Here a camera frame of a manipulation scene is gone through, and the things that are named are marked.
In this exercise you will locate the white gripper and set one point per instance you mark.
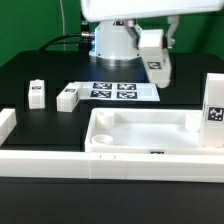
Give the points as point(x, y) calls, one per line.
point(100, 10)

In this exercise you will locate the white desk tabletop tray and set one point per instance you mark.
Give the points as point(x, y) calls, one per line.
point(146, 131)

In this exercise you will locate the white fiducial marker sheet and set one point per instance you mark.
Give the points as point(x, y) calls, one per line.
point(118, 91)

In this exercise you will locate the white U-shaped obstacle fence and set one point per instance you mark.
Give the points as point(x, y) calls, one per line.
point(98, 165)

